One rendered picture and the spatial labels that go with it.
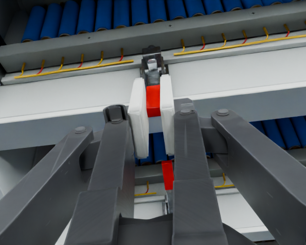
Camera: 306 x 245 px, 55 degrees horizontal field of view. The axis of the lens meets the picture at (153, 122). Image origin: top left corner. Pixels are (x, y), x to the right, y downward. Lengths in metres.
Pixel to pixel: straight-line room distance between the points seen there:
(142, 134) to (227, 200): 0.26
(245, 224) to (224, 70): 0.20
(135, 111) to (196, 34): 0.17
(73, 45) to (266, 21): 0.19
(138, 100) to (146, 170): 0.24
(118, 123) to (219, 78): 0.15
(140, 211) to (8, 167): 0.17
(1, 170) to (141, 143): 0.23
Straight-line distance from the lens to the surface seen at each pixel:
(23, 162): 0.41
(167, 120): 0.16
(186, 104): 0.18
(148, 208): 0.41
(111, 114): 0.15
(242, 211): 0.41
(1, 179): 0.37
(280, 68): 0.30
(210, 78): 0.28
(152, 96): 0.22
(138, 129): 0.16
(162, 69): 0.26
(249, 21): 0.32
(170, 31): 0.30
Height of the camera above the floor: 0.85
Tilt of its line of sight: 31 degrees down
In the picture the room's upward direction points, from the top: 9 degrees counter-clockwise
